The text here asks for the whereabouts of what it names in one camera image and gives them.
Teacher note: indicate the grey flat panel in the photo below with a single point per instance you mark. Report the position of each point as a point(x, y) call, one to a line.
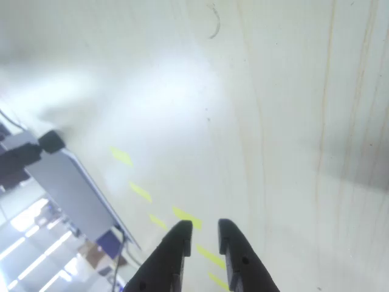
point(70, 188)

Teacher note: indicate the short yellow tape strip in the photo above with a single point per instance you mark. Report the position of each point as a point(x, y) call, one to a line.
point(121, 156)
point(158, 222)
point(211, 257)
point(140, 192)
point(218, 280)
point(187, 217)

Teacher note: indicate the black block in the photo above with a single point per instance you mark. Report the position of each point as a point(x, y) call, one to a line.
point(51, 141)

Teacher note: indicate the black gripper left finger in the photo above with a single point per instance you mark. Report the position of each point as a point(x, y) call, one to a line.
point(164, 267)

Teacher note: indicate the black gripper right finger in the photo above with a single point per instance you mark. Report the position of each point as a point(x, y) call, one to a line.
point(243, 273)

